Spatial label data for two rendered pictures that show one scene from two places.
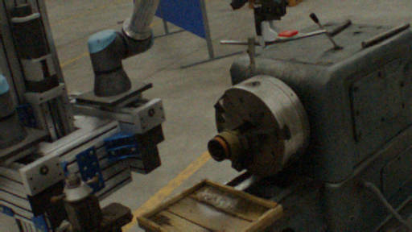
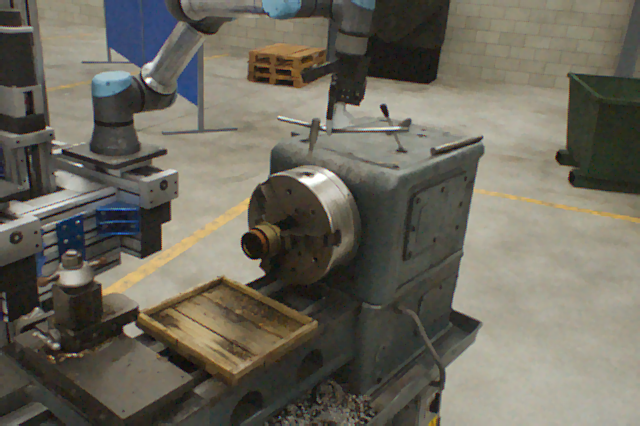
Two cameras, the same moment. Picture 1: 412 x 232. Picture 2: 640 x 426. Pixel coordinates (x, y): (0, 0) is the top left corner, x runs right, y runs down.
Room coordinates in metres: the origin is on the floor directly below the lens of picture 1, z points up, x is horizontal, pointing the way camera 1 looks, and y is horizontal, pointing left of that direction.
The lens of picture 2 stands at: (0.12, 0.22, 1.77)
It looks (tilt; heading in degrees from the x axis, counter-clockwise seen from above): 22 degrees down; 351
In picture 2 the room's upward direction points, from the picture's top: 4 degrees clockwise
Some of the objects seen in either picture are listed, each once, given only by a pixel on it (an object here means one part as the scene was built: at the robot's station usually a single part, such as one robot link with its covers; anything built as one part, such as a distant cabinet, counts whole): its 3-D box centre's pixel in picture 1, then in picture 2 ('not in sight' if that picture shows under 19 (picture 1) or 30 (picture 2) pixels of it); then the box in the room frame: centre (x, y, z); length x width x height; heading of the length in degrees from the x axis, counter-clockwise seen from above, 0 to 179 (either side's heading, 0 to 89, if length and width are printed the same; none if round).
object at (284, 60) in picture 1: (327, 91); (374, 197); (1.98, -0.26, 1.06); 0.59 x 0.48 x 0.39; 134
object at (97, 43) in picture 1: (105, 49); (114, 95); (2.10, 0.57, 1.33); 0.13 x 0.12 x 0.14; 134
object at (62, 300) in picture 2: (84, 209); (79, 299); (1.32, 0.52, 1.07); 0.07 x 0.07 x 0.10; 44
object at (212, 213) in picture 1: (208, 216); (227, 323); (1.50, 0.22, 0.89); 0.36 x 0.30 x 0.04; 44
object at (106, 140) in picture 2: (110, 78); (114, 133); (2.09, 0.57, 1.21); 0.15 x 0.15 x 0.10
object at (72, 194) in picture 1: (76, 189); (73, 271); (1.32, 0.53, 1.13); 0.08 x 0.08 x 0.03
